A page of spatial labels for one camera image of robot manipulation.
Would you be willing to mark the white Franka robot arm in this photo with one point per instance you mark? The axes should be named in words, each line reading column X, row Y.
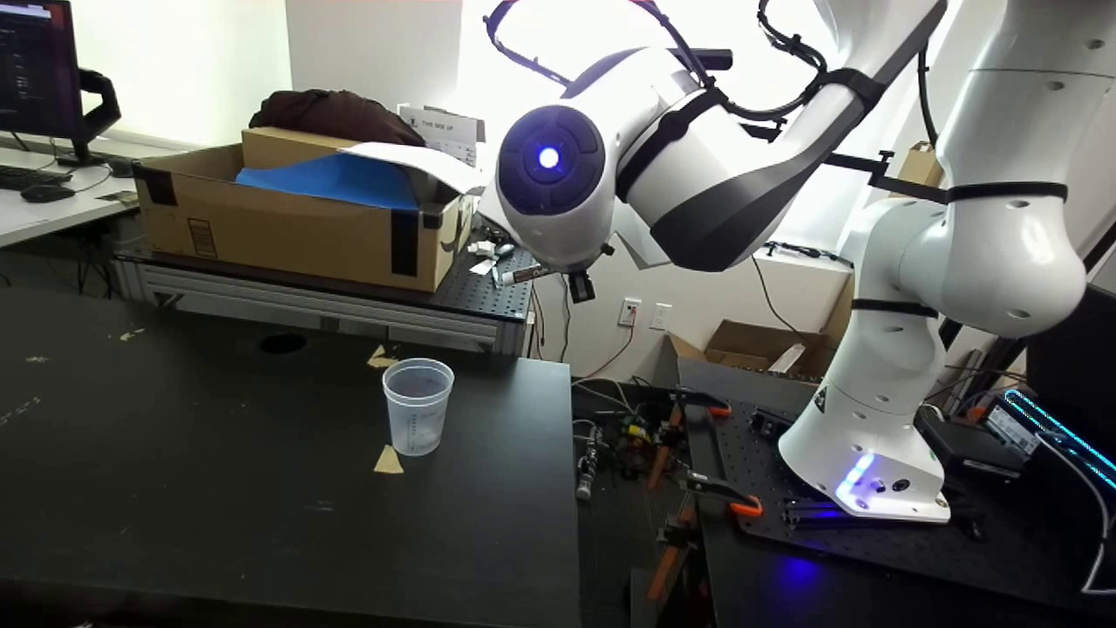
column 1000, row 255

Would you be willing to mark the clear plastic cup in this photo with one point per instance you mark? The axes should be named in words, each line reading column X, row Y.
column 417, row 419

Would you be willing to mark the black optical breadboard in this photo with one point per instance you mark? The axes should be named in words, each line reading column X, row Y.
column 510, row 296

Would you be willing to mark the white plastic clips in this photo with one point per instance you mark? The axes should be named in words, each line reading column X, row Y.
column 493, row 265

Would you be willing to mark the orange black clamp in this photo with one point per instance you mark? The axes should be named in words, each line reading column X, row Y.
column 667, row 442
column 744, row 508
column 667, row 560

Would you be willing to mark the yellow tape scrap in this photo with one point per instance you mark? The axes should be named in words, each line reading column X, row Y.
column 390, row 462
column 382, row 360

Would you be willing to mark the open cardboard box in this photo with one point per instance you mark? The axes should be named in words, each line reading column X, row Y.
column 756, row 346

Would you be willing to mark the white paper sheet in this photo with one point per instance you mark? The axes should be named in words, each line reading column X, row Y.
column 405, row 157

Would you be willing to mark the blue sheet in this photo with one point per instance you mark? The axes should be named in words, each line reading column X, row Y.
column 332, row 179

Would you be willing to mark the large cardboard box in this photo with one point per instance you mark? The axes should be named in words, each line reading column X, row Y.
column 290, row 237

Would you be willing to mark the dark brown cloth bundle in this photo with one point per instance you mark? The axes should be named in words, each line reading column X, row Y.
column 332, row 116

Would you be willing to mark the black horizontal bar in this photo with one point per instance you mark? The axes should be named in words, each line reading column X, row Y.
column 891, row 174

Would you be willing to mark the tan cardboard piece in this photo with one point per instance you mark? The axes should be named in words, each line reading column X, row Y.
column 924, row 166

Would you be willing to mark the white desk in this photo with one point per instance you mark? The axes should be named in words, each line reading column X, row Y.
column 46, row 212

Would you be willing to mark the black keyboard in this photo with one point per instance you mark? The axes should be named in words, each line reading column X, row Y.
column 37, row 181

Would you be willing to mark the black computer monitor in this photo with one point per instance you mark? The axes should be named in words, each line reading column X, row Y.
column 30, row 69

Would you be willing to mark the white wall outlet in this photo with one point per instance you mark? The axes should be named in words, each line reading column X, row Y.
column 628, row 310

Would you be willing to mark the aluminium extrusion frame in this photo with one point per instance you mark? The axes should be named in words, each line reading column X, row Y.
column 290, row 309

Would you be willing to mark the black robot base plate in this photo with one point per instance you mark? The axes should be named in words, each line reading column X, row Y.
column 814, row 560

